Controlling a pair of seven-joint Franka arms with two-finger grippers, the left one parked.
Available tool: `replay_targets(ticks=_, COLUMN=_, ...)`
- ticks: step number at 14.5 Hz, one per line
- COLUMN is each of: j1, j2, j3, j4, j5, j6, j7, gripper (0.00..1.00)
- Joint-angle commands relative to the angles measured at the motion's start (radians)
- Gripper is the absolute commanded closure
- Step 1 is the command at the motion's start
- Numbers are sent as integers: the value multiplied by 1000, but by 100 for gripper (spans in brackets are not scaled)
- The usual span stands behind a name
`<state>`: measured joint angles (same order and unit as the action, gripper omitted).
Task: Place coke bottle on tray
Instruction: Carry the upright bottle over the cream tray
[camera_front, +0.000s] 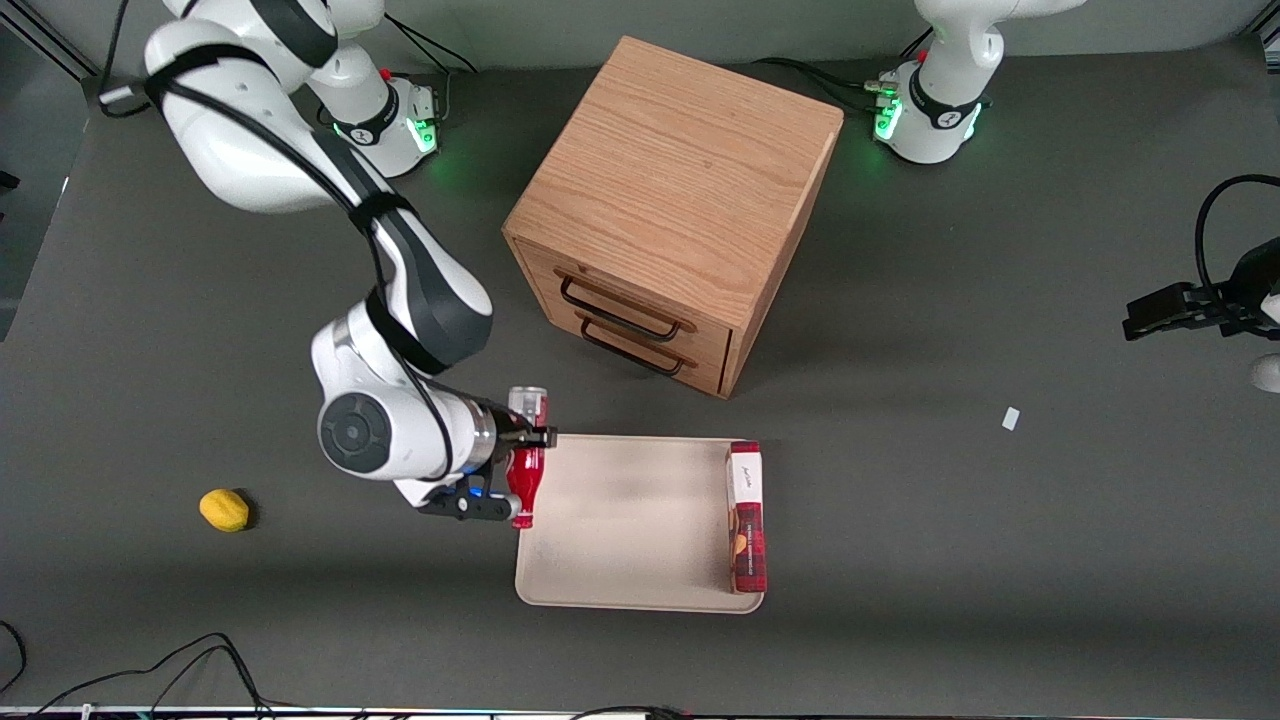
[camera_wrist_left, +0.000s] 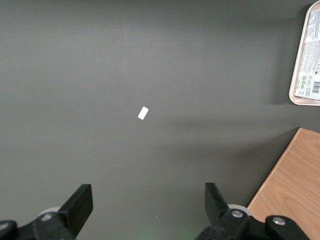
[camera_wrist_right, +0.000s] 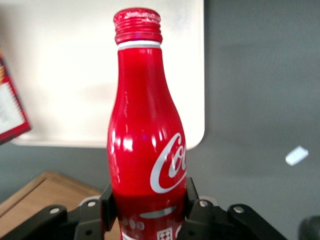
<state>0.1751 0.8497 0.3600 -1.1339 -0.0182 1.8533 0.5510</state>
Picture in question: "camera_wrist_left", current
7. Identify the light wooden board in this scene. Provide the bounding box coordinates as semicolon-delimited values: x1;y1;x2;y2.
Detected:
246;127;320;240

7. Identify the small white sticker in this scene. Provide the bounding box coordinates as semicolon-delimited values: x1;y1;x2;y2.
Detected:
137;106;150;121

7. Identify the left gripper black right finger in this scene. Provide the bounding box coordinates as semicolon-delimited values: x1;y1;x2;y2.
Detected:
196;182;311;240

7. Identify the red tartan cookie box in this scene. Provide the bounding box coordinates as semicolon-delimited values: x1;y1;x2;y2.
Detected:
292;9;320;102

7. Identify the beige plastic tray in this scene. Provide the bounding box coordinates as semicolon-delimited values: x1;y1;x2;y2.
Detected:
288;0;320;107

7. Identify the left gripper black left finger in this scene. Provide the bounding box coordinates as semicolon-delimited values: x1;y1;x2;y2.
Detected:
0;184;94;240

